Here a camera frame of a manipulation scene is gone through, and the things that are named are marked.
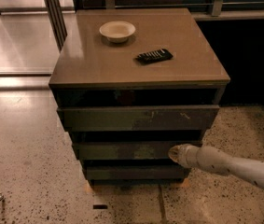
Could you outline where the brown drawer cabinet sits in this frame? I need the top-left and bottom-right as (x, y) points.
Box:
(49, 8), (229, 183)

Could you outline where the white ceramic bowl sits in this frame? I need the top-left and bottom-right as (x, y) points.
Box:
(99, 21), (136, 43)

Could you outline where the drawer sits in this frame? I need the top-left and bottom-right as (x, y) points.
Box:
(72, 140), (201, 161)
(83, 165), (190, 181)
(57, 105), (219, 132)

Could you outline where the black remote control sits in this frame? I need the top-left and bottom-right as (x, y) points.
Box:
(136, 49), (173, 64)

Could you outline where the bottom drawer front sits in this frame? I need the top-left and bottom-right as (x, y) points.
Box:
(83, 165), (190, 181)

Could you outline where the top drawer front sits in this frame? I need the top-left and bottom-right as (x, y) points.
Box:
(57, 105), (219, 132)

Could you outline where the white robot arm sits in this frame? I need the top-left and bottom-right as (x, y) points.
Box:
(168, 144), (264, 190)

